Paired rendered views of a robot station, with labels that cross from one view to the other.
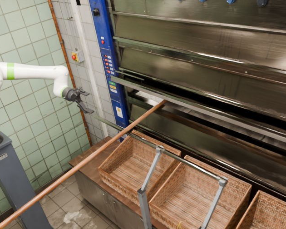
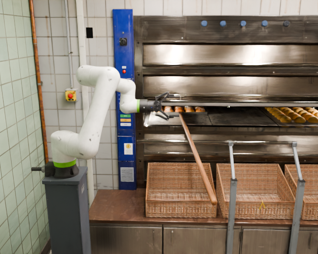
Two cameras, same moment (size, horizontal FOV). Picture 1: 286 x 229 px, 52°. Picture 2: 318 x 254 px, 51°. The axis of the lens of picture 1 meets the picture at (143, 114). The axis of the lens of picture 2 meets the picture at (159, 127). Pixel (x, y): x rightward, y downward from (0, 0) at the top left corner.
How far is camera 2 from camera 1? 2.14 m
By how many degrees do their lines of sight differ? 46
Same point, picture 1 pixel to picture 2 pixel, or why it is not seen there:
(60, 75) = (133, 86)
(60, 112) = (34, 172)
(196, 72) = (230, 81)
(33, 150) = (15, 228)
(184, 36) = (223, 53)
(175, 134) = (203, 147)
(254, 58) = (282, 60)
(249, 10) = (276, 29)
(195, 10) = (234, 33)
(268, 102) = (290, 89)
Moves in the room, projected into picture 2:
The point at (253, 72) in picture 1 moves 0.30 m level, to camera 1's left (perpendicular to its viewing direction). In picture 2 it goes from (278, 71) to (262, 74)
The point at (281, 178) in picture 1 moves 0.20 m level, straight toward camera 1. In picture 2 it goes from (299, 147) to (314, 154)
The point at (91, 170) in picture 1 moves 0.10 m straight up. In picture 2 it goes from (122, 215) to (122, 203)
